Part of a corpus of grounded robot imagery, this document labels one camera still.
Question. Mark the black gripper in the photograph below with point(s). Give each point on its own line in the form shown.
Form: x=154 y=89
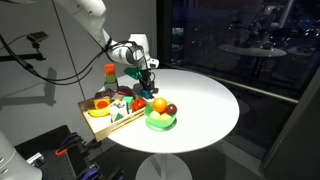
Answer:
x=147 y=80

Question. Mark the small blue block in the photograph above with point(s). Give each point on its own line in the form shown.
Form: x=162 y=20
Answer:
x=146 y=94

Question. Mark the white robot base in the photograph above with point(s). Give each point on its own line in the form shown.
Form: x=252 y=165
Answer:
x=13 y=166

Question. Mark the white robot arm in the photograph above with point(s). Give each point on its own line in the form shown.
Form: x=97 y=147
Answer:
x=90 y=14

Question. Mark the green block in tray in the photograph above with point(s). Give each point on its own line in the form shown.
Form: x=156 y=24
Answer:
x=128 y=99

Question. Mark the magenta block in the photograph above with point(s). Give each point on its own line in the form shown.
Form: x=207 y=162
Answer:
x=125 y=92

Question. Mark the lime green block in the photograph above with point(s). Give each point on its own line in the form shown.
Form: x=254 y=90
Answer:
x=110 y=78

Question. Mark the orange block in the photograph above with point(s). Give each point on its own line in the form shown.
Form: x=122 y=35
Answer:
x=109 y=69

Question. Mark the wooden tray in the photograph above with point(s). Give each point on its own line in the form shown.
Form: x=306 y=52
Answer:
x=102 y=127

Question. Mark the orange fruit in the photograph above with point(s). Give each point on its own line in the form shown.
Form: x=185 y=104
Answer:
x=159 y=104

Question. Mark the red tomato toy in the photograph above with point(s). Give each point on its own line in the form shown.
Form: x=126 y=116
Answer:
x=138 y=104

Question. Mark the pale green apple toy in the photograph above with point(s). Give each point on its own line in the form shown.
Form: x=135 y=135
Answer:
x=154 y=115

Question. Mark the dark red plum toy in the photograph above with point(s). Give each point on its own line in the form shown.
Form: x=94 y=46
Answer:
x=171 y=109

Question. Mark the pale yellow fruit toy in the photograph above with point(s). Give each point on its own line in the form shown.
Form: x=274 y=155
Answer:
x=164 y=117

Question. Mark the green plastic bowl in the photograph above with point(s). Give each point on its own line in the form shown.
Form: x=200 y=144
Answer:
x=159 y=125

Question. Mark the black white patterned cube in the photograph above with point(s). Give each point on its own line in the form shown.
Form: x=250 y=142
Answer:
x=118 y=108

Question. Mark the purple multicolour cube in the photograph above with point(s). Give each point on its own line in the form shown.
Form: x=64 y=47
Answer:
x=101 y=101

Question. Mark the yellow banana toy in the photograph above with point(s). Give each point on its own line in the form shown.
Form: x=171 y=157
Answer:
x=99 y=112

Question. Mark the white table pedestal base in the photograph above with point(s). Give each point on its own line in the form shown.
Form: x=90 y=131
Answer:
x=163 y=167

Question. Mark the orange handled clamp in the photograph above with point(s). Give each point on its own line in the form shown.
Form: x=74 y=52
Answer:
x=68 y=142

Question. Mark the purple handled clamp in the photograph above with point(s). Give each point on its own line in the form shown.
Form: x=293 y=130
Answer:
x=94 y=172

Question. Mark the camera on black mount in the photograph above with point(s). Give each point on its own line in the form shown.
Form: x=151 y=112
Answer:
x=35 y=39

